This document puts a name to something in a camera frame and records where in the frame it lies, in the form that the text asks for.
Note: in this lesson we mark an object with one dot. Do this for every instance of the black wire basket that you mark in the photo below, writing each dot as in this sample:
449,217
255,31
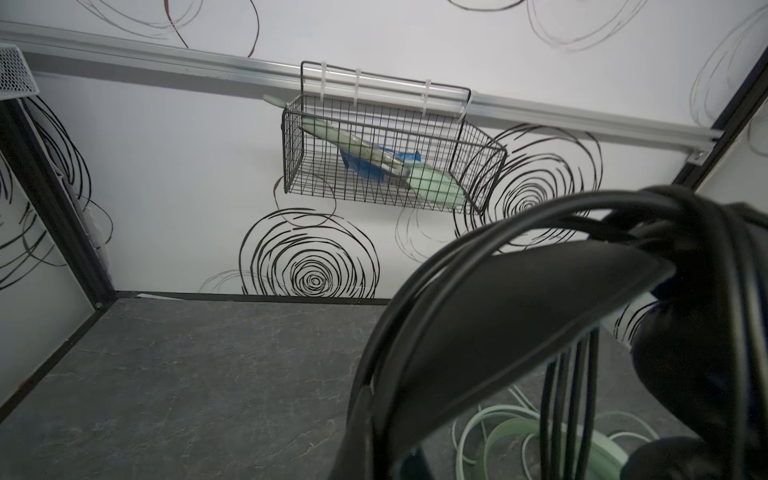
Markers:
407,115

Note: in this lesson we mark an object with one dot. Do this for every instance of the blue item in basket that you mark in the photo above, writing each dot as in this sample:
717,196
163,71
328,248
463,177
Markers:
369,170

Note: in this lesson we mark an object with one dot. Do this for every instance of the black gaming headphones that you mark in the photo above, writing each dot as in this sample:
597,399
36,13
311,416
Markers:
532,291

